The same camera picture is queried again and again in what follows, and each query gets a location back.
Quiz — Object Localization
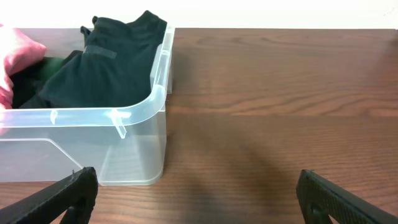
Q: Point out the black pants with belt loops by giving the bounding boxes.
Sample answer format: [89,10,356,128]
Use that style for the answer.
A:
[9,49,83,109]

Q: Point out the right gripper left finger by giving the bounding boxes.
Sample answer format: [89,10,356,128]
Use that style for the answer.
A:
[1,167,98,224]

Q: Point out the coral pink garment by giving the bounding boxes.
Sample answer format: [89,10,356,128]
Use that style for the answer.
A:
[1,24,47,110]

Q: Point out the dark green garment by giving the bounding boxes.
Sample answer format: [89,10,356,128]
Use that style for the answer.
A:
[39,57,65,80]

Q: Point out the black garment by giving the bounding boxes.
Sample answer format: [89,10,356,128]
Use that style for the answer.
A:
[20,11,167,109]

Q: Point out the clear plastic storage bin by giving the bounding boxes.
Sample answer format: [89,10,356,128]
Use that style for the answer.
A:
[1,26,175,185]

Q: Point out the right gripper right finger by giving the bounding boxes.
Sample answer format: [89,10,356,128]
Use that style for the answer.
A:
[296,170,397,224]

